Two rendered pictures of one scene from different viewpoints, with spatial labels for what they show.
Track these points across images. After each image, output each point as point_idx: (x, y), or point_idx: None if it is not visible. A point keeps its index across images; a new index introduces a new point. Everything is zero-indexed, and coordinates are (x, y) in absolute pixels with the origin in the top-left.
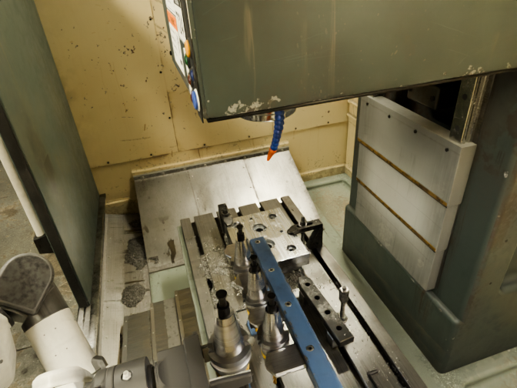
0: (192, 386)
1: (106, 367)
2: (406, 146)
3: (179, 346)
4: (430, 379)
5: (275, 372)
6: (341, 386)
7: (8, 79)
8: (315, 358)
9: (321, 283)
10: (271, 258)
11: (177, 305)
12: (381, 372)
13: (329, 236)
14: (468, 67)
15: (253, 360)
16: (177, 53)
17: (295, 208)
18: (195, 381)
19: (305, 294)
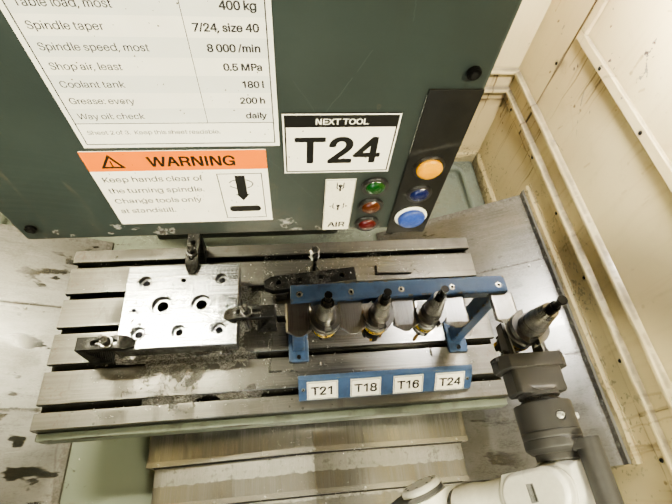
0: (557, 363)
1: (418, 495)
2: None
3: (517, 371)
4: (340, 241)
5: (466, 320)
6: (487, 277)
7: None
8: (462, 286)
9: (264, 271)
10: (333, 287)
11: (180, 463)
12: (377, 264)
13: (130, 243)
14: None
15: (338, 366)
16: (190, 206)
17: (113, 253)
18: (552, 360)
19: (288, 289)
